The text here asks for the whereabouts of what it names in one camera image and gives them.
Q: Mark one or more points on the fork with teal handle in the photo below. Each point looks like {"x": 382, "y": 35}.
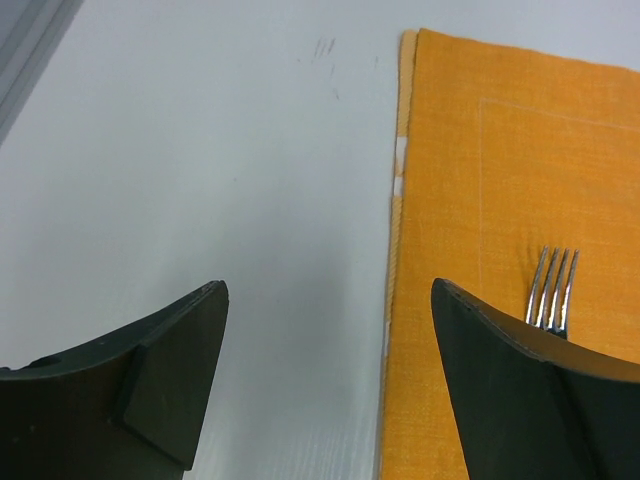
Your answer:
{"x": 550, "y": 295}

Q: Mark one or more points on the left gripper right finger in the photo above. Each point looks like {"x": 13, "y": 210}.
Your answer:
{"x": 529, "y": 404}

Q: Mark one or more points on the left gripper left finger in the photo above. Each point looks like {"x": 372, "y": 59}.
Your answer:
{"x": 129, "y": 404}

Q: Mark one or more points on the orange Mickey Mouse placemat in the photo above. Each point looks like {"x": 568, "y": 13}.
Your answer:
{"x": 500, "y": 153}

